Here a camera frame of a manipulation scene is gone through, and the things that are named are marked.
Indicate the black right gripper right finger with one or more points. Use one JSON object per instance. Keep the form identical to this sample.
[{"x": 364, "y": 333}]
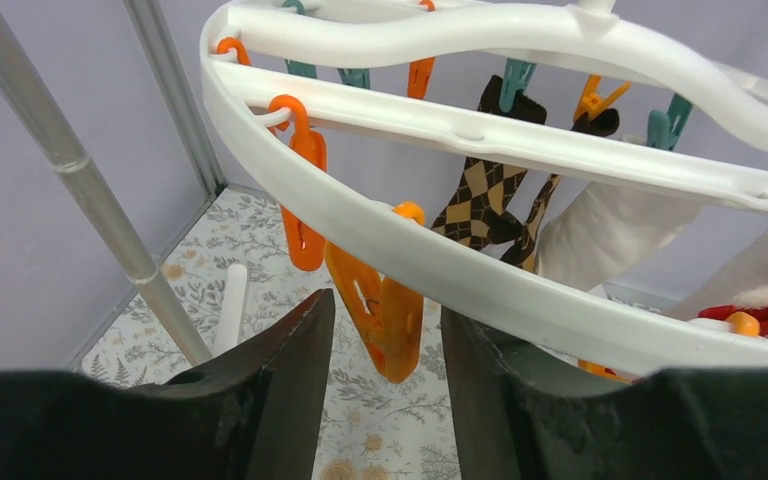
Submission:
[{"x": 521, "y": 413}]

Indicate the red white hanging sock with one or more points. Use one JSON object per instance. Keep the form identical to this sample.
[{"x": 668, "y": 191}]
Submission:
[{"x": 741, "y": 285}]

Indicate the orange clothes clip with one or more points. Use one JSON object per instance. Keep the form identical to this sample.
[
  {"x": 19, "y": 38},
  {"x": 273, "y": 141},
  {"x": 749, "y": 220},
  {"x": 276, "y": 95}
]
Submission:
[
  {"x": 305, "y": 244},
  {"x": 387, "y": 315}
]

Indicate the silver drying rack frame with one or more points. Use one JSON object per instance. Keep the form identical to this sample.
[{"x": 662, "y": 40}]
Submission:
[{"x": 32, "y": 102}]

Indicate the white round clip hanger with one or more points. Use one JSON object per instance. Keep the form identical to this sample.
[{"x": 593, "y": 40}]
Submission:
[{"x": 567, "y": 116}]

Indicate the brown argyle sock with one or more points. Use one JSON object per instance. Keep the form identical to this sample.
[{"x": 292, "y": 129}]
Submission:
[{"x": 477, "y": 215}]

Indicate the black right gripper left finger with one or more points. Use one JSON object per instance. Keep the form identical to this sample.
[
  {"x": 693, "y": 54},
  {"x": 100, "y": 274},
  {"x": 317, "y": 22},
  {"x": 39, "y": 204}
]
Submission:
[{"x": 252, "y": 412}]

